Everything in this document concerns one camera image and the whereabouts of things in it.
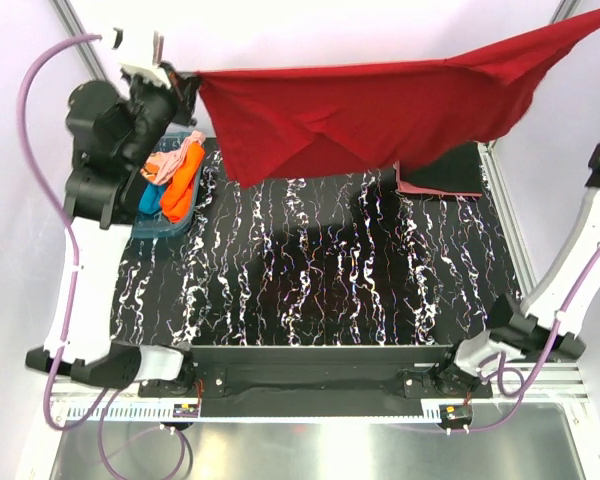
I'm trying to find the red t shirt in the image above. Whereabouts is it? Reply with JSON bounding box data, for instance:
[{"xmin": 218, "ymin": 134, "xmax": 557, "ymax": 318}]
[{"xmin": 199, "ymin": 8, "xmax": 600, "ymax": 187}]

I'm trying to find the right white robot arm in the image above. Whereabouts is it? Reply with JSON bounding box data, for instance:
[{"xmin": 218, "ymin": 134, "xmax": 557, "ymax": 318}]
[{"xmin": 448, "ymin": 143, "xmax": 600, "ymax": 392}]

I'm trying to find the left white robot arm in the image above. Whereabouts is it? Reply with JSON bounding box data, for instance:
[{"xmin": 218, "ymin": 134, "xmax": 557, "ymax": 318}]
[{"xmin": 25, "ymin": 62, "xmax": 200, "ymax": 389}]

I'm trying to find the pink printed t shirt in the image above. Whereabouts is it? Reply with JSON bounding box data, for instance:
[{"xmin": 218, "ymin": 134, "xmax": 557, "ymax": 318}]
[{"xmin": 141, "ymin": 130, "xmax": 206, "ymax": 186}]

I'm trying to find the blue t shirt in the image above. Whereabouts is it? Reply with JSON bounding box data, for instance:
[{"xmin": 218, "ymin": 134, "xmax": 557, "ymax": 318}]
[{"xmin": 138, "ymin": 183, "xmax": 167, "ymax": 215}]

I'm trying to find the orange t shirt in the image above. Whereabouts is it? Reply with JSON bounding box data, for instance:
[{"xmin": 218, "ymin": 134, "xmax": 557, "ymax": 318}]
[{"xmin": 160, "ymin": 142, "xmax": 205, "ymax": 223}]

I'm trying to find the blue plastic bin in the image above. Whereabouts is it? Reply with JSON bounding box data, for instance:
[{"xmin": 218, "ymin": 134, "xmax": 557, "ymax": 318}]
[{"xmin": 131, "ymin": 132, "xmax": 203, "ymax": 239}]

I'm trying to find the folded black t shirt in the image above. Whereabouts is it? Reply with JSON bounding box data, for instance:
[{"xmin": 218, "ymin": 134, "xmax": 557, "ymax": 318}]
[{"xmin": 402, "ymin": 142, "xmax": 483, "ymax": 197}]

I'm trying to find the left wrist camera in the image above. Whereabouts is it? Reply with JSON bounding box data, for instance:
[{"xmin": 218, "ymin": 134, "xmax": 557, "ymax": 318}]
[{"xmin": 102, "ymin": 27, "xmax": 169, "ymax": 87}]

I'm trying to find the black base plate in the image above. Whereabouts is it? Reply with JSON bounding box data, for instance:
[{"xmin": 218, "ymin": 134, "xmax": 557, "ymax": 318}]
[{"xmin": 139, "ymin": 346, "xmax": 465, "ymax": 422}]

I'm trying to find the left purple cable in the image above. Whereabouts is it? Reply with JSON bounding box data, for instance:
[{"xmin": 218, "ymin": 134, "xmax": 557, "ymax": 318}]
[{"xmin": 19, "ymin": 33, "xmax": 194, "ymax": 479}]

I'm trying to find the white slotted cable duct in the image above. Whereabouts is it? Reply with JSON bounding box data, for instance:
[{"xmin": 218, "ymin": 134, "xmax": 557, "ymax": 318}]
[{"xmin": 68, "ymin": 402, "xmax": 441, "ymax": 422}]

